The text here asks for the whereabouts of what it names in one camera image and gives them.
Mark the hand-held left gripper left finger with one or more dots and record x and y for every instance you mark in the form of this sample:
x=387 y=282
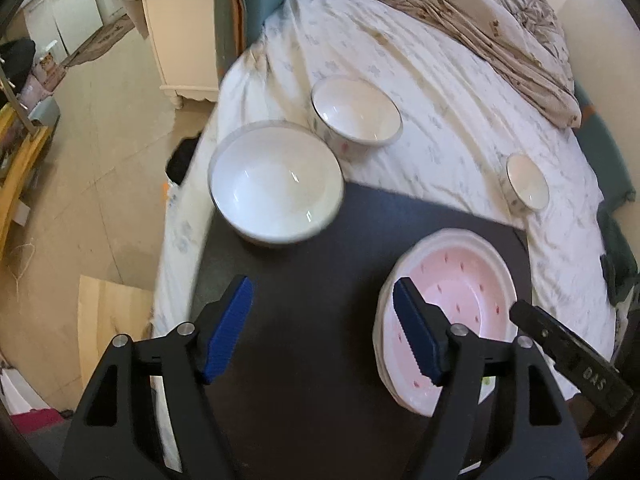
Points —
x=227 y=330

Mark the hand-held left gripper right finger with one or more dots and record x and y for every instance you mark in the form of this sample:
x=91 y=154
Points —
x=415 y=330

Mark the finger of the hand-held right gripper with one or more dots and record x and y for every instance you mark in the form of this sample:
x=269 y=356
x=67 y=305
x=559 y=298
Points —
x=545 y=330

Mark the pink strawberry plate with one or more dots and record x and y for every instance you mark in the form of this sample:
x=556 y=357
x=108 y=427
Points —
x=376 y=345
x=382 y=330
x=465 y=280

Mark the white fish-pattern bowl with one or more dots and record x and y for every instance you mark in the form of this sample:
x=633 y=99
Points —
x=355 y=110
x=275 y=185
x=527 y=180

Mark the black leather mat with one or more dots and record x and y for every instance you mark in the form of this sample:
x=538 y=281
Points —
x=325 y=285

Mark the dark green cloth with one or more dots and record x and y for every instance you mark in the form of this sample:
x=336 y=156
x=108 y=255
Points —
x=617 y=255

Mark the light wooden board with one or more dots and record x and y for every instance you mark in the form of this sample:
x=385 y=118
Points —
x=115 y=330

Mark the black floor item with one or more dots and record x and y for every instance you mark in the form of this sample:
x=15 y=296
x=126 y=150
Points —
x=182 y=160

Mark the yellow wooden rack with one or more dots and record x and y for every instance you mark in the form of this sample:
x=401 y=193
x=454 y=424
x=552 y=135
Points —
x=20 y=185

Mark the grey storage box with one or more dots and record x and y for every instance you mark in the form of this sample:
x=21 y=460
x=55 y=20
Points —
x=45 y=110

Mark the white nightstand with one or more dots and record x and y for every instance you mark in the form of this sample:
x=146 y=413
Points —
x=180 y=35

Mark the metal rod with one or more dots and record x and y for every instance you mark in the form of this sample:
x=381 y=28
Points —
x=17 y=97

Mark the beige printed duvet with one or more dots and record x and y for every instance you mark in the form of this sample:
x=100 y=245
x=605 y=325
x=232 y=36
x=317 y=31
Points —
x=475 y=20

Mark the patterned floor rug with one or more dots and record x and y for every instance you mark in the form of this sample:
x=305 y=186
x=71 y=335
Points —
x=100 y=40

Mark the pink printed box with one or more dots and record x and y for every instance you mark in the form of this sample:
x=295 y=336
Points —
x=47 y=67

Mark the black bag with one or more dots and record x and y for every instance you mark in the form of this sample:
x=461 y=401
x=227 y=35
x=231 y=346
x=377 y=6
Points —
x=17 y=60

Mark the white base cabinets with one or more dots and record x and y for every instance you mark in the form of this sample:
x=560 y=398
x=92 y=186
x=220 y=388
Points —
x=65 y=10

